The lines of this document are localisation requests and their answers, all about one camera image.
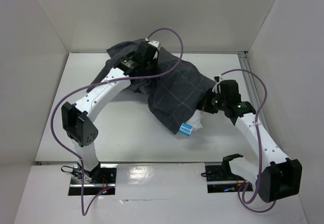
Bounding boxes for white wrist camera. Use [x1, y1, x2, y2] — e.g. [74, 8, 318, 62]
[212, 75, 224, 94]
[145, 38, 161, 50]

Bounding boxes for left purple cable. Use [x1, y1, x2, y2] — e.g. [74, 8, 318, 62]
[50, 28, 183, 216]

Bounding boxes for aluminium rail at table edge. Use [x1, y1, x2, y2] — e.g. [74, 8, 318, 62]
[238, 52, 261, 110]

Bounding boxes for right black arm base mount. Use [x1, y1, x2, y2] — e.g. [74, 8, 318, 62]
[200, 154, 247, 194]

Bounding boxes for dark grey checked pillowcase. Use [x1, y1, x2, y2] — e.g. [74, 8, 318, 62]
[87, 38, 218, 136]

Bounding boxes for white pillow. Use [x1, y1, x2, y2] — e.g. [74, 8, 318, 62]
[185, 110, 203, 135]

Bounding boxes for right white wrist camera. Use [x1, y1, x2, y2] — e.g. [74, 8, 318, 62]
[212, 75, 224, 94]

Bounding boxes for blue white pillow label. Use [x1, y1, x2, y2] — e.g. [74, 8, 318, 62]
[179, 123, 193, 136]

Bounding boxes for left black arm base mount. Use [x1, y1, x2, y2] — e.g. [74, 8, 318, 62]
[61, 164, 117, 196]

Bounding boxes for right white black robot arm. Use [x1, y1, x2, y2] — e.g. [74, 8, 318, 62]
[198, 80, 302, 203]

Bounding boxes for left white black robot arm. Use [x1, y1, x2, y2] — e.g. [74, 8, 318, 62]
[61, 39, 160, 183]

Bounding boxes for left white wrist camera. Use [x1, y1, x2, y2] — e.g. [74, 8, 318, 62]
[145, 38, 161, 50]

